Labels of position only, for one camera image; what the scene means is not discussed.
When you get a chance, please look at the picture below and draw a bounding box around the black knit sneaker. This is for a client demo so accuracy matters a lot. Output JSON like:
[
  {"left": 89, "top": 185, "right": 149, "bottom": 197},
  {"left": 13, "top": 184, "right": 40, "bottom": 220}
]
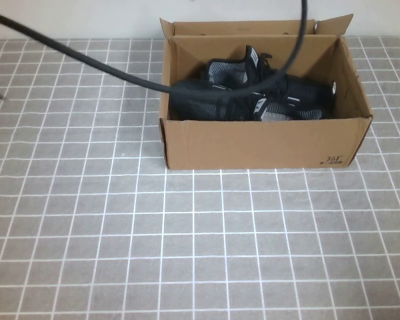
[
  {"left": 169, "top": 78, "right": 328, "bottom": 123},
  {"left": 199, "top": 45, "right": 337, "bottom": 114}
]

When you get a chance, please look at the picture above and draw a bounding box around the brown cardboard shoe box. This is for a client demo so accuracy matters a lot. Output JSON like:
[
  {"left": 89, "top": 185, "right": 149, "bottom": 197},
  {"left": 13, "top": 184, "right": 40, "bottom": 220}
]
[{"left": 159, "top": 13, "right": 374, "bottom": 171}]

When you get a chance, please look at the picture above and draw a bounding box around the white foam shoe insert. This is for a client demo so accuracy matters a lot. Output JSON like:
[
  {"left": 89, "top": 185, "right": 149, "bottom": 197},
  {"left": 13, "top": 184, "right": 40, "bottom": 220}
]
[{"left": 262, "top": 111, "right": 290, "bottom": 123}]

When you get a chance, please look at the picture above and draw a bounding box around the black braided camera cable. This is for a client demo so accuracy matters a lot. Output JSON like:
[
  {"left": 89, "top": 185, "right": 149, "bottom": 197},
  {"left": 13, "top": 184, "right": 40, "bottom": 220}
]
[{"left": 0, "top": 0, "right": 309, "bottom": 98}]

